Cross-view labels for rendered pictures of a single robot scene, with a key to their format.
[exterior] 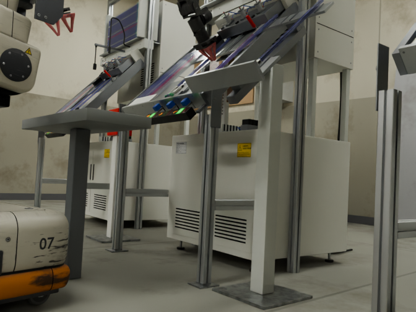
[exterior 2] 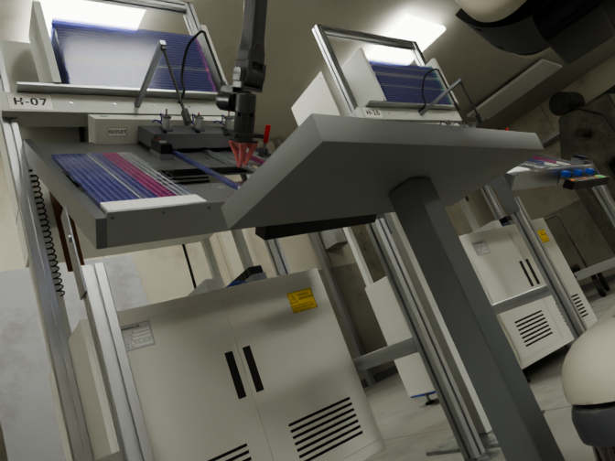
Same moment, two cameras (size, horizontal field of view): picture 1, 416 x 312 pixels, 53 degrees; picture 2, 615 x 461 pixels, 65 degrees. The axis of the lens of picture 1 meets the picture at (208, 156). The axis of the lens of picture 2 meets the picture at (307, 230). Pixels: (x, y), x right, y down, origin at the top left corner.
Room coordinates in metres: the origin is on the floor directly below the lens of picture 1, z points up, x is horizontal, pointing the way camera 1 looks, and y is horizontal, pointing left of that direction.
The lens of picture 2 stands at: (1.81, 1.29, 0.33)
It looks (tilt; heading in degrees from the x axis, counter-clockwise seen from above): 15 degrees up; 268
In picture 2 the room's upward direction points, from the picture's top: 21 degrees counter-clockwise
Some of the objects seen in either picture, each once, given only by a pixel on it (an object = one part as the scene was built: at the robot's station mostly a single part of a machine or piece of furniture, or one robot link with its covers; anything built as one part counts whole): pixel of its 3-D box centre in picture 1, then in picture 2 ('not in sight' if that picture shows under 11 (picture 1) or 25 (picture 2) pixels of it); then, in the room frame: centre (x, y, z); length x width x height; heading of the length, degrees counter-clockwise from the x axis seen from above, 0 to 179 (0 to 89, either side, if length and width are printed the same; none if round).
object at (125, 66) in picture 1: (112, 138); not in sight; (3.28, 0.75, 0.66); 1.01 x 0.73 x 1.31; 127
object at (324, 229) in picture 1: (255, 196); (208, 418); (2.25, -0.26, 0.31); 0.70 x 0.65 x 0.62; 37
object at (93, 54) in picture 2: not in sight; (136, 69); (2.13, -0.20, 1.52); 0.51 x 0.13 x 0.27; 37
